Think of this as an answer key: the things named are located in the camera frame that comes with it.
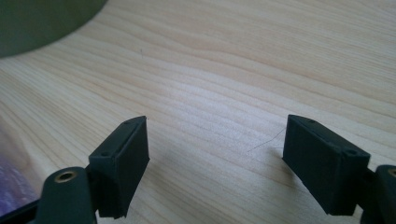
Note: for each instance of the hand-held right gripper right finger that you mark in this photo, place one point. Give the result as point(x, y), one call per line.
point(323, 168)

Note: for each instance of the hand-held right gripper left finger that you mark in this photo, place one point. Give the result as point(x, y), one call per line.
point(124, 161)

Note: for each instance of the thin hair strand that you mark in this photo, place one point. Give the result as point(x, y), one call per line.
point(264, 143)

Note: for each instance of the green plastic bin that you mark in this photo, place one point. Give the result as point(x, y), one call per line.
point(37, 21)

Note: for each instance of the purple plastic bag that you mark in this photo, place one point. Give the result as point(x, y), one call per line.
point(14, 183)

